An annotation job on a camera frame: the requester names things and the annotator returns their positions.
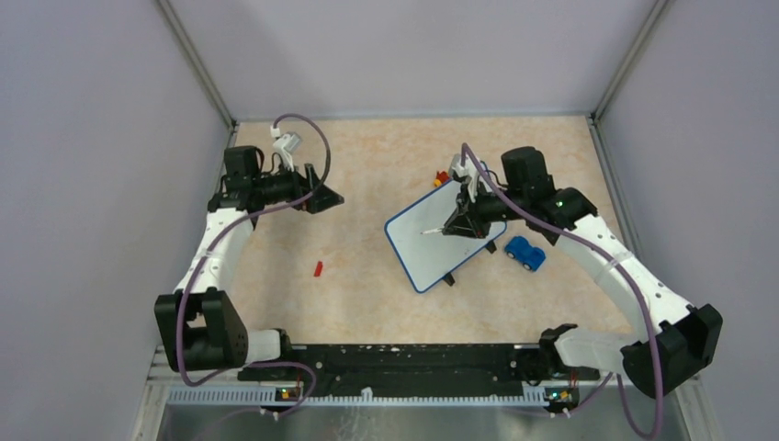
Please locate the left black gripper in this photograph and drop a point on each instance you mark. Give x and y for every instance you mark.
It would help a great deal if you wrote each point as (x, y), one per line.
(322, 197)

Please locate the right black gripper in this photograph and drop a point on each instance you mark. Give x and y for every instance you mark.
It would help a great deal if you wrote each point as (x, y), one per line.
(466, 220)

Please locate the blue framed whiteboard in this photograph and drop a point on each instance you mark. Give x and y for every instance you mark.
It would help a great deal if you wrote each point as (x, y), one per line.
(426, 258)

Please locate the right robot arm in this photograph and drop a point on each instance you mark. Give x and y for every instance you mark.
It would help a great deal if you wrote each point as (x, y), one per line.
(670, 340)

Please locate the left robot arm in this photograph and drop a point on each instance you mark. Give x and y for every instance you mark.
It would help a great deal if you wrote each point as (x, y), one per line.
(199, 326)

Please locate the metal whiteboard stand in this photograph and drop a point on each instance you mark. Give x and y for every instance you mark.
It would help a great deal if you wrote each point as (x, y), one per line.
(449, 277)

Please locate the colourful toy brick vehicle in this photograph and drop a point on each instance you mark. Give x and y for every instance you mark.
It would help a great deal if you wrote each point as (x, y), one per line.
(441, 177)

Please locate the blue toy car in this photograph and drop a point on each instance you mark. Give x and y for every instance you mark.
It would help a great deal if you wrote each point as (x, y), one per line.
(519, 249)

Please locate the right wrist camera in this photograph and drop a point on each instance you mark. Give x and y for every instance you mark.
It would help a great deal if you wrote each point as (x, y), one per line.
(464, 171)

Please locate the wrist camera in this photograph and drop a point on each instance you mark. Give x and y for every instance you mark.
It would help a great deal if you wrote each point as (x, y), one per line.
(285, 145)
(464, 171)

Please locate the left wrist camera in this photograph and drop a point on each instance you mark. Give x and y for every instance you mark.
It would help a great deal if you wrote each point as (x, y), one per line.
(285, 145)

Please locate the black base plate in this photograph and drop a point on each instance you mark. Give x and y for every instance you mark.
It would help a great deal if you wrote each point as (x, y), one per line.
(436, 371)

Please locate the right aluminium frame post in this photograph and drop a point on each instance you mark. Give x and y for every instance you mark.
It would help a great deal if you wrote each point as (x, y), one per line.
(645, 33)

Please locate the aluminium frame post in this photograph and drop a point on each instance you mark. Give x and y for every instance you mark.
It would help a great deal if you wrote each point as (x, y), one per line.
(195, 62)
(645, 33)

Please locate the left aluminium frame post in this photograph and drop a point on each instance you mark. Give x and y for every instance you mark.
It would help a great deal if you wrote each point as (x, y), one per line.
(195, 62)

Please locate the white slotted cable duct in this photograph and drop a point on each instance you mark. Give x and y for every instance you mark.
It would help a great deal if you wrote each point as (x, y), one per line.
(264, 396)

